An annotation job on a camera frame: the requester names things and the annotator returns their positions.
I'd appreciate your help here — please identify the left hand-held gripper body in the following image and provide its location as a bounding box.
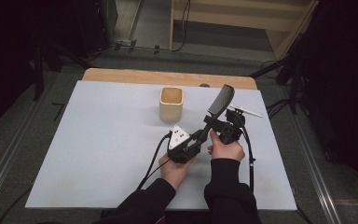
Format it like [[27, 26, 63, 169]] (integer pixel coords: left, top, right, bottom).
[[166, 124, 201, 165]]

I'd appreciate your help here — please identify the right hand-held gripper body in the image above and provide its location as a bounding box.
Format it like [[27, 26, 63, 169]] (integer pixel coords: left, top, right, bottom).
[[217, 105, 264, 146]]

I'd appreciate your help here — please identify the person's right hand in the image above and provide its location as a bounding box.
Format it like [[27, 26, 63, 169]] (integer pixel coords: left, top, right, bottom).
[[207, 129, 246, 163]]

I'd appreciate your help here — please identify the person's left hand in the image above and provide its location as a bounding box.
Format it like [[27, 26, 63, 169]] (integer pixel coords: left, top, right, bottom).
[[158, 152, 198, 191]]

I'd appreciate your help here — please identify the beige square cup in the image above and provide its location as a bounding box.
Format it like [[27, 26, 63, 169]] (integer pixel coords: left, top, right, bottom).
[[158, 86, 185, 123]]

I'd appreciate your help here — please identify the black stand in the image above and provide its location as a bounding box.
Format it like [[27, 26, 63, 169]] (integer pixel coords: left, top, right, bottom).
[[31, 38, 91, 102], [248, 52, 310, 117]]

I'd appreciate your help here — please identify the white paper mat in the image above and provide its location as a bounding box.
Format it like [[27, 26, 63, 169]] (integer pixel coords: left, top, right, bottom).
[[25, 79, 298, 212]]

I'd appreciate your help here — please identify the light wooden shelf unit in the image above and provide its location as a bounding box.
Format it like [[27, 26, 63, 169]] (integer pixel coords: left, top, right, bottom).
[[169, 0, 321, 62]]

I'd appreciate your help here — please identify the black curtain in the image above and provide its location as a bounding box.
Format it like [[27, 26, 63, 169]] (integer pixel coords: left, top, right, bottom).
[[0, 0, 111, 142], [287, 0, 358, 208]]

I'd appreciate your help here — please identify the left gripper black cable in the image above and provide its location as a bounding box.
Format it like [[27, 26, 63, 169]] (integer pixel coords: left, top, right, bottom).
[[135, 132, 172, 191]]

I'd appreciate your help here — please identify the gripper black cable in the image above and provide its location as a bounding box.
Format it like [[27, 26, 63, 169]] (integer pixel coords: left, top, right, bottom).
[[135, 132, 172, 191], [236, 112, 256, 194]]

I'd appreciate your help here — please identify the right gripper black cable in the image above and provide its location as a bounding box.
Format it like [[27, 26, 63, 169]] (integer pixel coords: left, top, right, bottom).
[[236, 112, 256, 194]]

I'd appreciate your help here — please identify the bundle of black floor cables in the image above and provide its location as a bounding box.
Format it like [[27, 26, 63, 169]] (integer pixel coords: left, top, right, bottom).
[[265, 98, 294, 120]]

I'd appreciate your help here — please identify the metal floor rail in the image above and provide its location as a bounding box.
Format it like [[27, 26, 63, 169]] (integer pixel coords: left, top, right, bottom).
[[0, 90, 49, 216], [278, 87, 343, 224]]

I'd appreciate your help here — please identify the hanging black cable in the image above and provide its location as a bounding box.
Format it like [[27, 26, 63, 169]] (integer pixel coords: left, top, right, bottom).
[[171, 0, 191, 53]]

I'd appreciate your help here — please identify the black floor cable with clips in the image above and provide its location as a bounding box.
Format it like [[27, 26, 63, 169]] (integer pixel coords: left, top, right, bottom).
[[88, 38, 172, 61]]

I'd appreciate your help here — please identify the thin black floor cable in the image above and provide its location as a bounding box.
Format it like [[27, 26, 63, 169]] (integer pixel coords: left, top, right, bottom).
[[0, 186, 34, 224]]

